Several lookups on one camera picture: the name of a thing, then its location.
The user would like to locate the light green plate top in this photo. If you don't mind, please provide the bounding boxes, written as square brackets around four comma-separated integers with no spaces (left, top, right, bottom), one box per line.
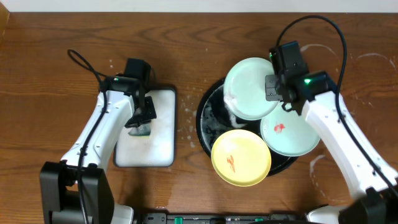
[223,57,278,121]

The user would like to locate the light green plate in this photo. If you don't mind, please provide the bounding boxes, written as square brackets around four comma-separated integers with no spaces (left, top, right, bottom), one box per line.
[223,57,278,121]
[260,102,320,157]

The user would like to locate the green yellow sponge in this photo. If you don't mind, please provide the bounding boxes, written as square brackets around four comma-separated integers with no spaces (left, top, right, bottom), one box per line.
[128,123,151,136]

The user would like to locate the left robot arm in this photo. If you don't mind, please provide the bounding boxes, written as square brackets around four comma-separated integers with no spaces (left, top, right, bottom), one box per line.
[40,58,157,223]

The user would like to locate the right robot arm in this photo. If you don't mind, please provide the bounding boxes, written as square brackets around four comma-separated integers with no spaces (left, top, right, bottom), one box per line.
[266,42,397,223]

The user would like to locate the black rectangular soap tray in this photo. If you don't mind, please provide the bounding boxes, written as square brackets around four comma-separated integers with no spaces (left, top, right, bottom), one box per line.
[114,88,177,167]

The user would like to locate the black round tray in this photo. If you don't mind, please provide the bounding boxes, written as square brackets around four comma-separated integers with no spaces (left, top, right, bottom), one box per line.
[196,78,298,176]

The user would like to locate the yellow plate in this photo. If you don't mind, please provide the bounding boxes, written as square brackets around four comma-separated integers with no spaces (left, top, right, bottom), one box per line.
[211,129,272,187]

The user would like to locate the left black cable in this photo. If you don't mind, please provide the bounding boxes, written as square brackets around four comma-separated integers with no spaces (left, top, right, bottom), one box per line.
[67,49,109,224]

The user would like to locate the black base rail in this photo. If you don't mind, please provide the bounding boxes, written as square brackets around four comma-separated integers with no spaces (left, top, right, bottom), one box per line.
[132,213,308,224]

